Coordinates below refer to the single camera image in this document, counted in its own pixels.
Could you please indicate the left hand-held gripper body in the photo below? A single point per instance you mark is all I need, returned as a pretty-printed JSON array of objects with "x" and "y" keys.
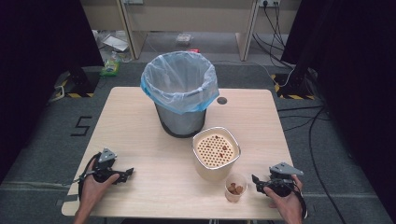
[{"x": 102, "y": 169}]

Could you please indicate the person's right hand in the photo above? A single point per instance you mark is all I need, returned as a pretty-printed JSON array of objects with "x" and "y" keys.
[{"x": 289, "y": 205}]

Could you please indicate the small red object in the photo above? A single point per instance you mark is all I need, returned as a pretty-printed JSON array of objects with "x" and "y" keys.
[{"x": 193, "y": 50}]

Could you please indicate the person's left hand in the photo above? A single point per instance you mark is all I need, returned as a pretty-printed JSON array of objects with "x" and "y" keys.
[{"x": 93, "y": 193}]

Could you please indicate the translucent blue bin bag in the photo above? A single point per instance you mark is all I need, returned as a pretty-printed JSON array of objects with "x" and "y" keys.
[{"x": 179, "y": 81}]

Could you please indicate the dark round table grommet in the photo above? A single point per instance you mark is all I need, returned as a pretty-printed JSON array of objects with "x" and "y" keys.
[{"x": 222, "y": 100}]

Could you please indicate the white wall socket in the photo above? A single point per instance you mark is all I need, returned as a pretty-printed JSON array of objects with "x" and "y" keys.
[
  {"x": 269, "y": 2},
  {"x": 133, "y": 1}
]

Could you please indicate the pile of clear plastic bags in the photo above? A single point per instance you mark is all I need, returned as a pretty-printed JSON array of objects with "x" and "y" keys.
[{"x": 115, "y": 43}]

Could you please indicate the small clear plastic cup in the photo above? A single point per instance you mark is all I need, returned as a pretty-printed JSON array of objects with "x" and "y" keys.
[{"x": 232, "y": 197}]

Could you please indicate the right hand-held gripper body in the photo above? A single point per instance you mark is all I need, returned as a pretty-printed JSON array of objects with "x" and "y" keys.
[{"x": 281, "y": 182}]

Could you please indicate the perforated cream strainer insert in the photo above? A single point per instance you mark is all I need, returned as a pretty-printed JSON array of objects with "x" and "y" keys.
[{"x": 213, "y": 152}]

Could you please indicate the brown food pieces in cup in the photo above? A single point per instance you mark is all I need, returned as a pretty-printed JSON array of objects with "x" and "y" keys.
[{"x": 235, "y": 188}]

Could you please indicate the grey metal mesh bin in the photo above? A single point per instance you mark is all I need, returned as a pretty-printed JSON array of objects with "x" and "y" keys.
[{"x": 182, "y": 123}]

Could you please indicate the clear plastic packet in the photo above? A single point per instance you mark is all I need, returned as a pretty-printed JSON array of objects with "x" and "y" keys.
[{"x": 183, "y": 39}]

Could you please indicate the cream square container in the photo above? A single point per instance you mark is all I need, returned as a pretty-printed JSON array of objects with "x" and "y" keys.
[{"x": 214, "y": 172}]

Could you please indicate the dark curtain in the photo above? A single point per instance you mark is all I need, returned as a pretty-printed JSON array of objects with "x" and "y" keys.
[
  {"x": 37, "y": 62},
  {"x": 358, "y": 77}
]

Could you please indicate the black stand base striped tape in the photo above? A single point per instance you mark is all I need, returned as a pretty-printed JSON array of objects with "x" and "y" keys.
[
  {"x": 79, "y": 82},
  {"x": 294, "y": 85}
]

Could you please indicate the green packet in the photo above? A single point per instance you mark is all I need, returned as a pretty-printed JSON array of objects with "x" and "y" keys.
[{"x": 109, "y": 69}]

